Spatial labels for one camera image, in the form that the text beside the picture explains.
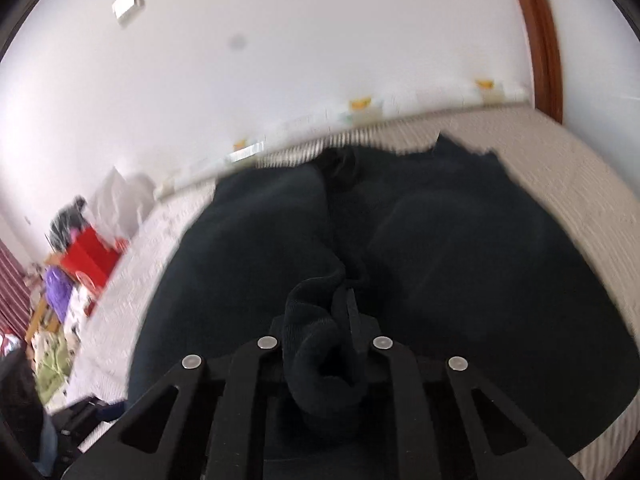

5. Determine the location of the red paper gift bag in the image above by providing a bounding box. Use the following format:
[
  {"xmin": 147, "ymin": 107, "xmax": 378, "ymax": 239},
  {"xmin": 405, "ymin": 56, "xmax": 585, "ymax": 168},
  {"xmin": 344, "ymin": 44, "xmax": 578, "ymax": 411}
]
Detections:
[{"xmin": 60, "ymin": 226, "xmax": 128, "ymax": 297}]

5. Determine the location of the white patterned pillow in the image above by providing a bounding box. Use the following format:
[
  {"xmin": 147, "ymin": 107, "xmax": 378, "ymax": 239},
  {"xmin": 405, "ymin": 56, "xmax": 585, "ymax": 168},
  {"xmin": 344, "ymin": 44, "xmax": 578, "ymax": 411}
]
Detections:
[{"xmin": 153, "ymin": 79, "xmax": 534, "ymax": 200}]

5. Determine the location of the red striped curtain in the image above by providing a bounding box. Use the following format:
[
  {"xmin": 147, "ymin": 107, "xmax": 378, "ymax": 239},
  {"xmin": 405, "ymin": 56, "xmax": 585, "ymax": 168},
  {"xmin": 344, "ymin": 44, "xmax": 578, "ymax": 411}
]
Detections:
[{"xmin": 0, "ymin": 243, "xmax": 32, "ymax": 337}]

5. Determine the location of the wooden chair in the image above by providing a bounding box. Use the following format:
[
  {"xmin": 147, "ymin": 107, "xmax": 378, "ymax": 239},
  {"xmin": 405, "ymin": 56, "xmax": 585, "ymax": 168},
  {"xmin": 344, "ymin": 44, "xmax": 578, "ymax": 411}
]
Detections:
[{"xmin": 24, "ymin": 252, "xmax": 62, "ymax": 344}]

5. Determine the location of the white plastic bag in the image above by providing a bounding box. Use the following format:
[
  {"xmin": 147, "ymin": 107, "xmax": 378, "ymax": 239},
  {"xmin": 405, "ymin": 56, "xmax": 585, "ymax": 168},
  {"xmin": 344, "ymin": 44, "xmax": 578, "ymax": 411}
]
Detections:
[{"xmin": 84, "ymin": 167, "xmax": 155, "ymax": 243}]

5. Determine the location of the striped bed mattress cover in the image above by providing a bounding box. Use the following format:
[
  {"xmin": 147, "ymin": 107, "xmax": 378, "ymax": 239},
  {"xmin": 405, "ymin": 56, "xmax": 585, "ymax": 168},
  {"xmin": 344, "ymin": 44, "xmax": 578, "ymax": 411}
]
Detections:
[{"xmin": 64, "ymin": 104, "xmax": 640, "ymax": 470}]

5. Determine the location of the purple plush item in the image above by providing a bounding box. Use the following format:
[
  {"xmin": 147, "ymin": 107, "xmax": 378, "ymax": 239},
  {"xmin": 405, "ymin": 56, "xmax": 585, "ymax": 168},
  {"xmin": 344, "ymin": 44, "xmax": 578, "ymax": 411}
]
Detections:
[{"xmin": 43, "ymin": 266, "xmax": 75, "ymax": 323}]

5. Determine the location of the black sweatshirt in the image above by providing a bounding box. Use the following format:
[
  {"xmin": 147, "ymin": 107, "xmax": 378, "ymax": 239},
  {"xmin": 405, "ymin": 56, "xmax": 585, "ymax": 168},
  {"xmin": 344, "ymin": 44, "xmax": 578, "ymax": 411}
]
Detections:
[{"xmin": 128, "ymin": 136, "xmax": 639, "ymax": 479}]

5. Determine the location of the white wall light switch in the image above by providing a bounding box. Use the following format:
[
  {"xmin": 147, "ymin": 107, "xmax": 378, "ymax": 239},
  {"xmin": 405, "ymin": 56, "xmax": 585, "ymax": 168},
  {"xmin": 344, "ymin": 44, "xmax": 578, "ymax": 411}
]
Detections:
[{"xmin": 112, "ymin": 0, "xmax": 144, "ymax": 26}]

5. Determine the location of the plaid dark cloth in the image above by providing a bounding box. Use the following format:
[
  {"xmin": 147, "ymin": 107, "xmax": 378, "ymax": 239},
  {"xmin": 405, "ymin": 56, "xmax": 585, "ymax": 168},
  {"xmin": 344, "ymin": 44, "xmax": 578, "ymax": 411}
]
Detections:
[{"xmin": 48, "ymin": 196, "xmax": 89, "ymax": 252}]

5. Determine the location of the brown wooden door frame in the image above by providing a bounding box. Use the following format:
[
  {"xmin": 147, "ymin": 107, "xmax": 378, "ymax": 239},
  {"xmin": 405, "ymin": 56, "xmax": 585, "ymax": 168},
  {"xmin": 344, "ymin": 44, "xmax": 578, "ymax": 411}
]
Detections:
[{"xmin": 518, "ymin": 0, "xmax": 564, "ymax": 124}]

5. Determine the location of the green blanket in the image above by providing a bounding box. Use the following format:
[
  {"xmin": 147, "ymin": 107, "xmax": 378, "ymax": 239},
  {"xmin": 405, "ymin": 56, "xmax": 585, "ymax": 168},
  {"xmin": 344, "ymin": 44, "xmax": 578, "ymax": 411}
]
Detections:
[{"xmin": 32, "ymin": 330, "xmax": 80, "ymax": 405}]

